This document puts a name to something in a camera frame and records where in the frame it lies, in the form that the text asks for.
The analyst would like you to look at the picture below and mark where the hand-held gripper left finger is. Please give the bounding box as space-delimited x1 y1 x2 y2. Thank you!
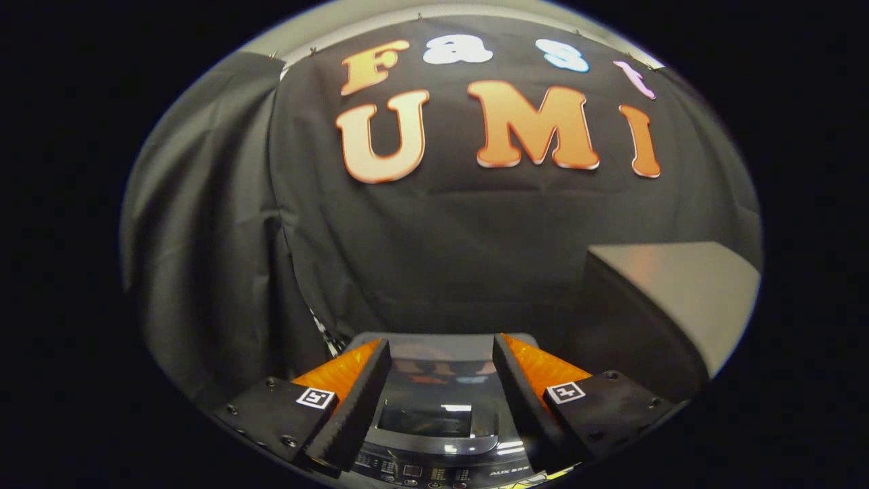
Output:
212 338 393 474

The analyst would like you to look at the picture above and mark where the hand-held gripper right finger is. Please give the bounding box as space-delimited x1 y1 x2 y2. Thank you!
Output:
493 332 684 474

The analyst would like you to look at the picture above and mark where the dark grey washing machine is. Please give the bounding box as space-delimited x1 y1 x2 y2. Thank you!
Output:
345 331 568 489

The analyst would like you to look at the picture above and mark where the black white checkered strip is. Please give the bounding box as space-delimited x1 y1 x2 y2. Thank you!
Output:
308 307 342 359

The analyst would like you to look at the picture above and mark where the grey table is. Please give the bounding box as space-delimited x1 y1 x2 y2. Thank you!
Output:
560 241 762 403

